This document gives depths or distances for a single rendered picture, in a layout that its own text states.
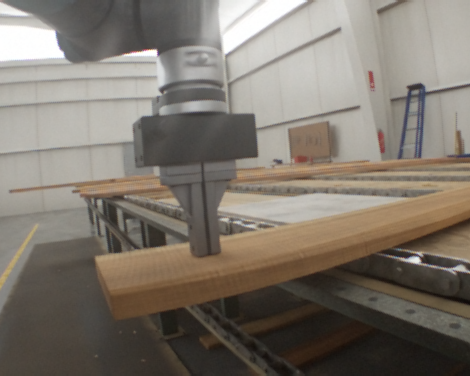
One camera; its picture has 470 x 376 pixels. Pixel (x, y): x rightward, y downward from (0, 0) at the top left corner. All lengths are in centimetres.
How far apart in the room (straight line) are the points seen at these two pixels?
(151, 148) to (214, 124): 7
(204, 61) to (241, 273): 21
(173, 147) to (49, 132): 1247
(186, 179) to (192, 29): 16
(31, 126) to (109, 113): 283
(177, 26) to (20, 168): 1248
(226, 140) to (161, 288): 17
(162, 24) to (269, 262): 28
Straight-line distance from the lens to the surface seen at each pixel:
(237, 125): 39
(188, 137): 37
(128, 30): 41
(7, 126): 1301
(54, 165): 1271
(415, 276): 42
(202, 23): 39
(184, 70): 37
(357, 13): 815
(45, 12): 33
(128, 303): 32
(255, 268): 35
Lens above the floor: 97
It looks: 4 degrees down
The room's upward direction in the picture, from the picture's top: 5 degrees counter-clockwise
